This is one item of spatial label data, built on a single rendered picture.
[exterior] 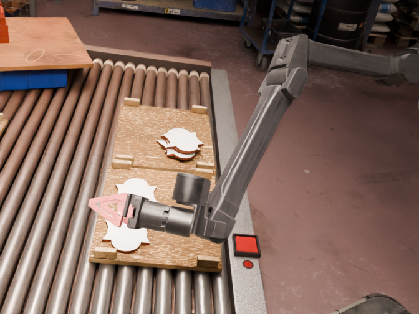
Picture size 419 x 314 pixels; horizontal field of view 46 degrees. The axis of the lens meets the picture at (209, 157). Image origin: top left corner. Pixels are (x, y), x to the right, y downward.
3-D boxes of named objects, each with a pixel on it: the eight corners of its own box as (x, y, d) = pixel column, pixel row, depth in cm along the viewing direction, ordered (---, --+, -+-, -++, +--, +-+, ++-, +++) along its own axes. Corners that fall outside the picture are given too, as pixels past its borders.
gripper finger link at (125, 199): (90, 184, 94) (138, 194, 93) (98, 187, 101) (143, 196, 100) (81, 219, 93) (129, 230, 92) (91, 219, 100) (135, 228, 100)
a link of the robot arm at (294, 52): (292, 25, 107) (265, 34, 115) (290, 87, 107) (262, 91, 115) (423, 55, 129) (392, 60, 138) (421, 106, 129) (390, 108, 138)
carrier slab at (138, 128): (207, 115, 199) (208, 112, 198) (215, 176, 166) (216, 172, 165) (120, 106, 194) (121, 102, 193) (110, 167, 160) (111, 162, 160)
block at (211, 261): (217, 263, 131) (219, 256, 129) (217, 268, 129) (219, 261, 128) (196, 261, 130) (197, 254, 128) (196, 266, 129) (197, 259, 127)
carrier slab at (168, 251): (214, 179, 164) (214, 176, 163) (221, 273, 130) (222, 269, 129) (108, 168, 160) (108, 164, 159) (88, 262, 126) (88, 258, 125)
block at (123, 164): (131, 167, 159) (131, 160, 158) (130, 171, 158) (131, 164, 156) (112, 165, 159) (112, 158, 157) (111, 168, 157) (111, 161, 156)
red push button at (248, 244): (254, 240, 143) (255, 237, 143) (257, 255, 138) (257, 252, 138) (234, 238, 143) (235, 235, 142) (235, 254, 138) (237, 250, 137)
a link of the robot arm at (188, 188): (228, 240, 100) (207, 233, 107) (239, 185, 101) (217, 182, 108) (177, 231, 94) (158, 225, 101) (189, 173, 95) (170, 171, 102)
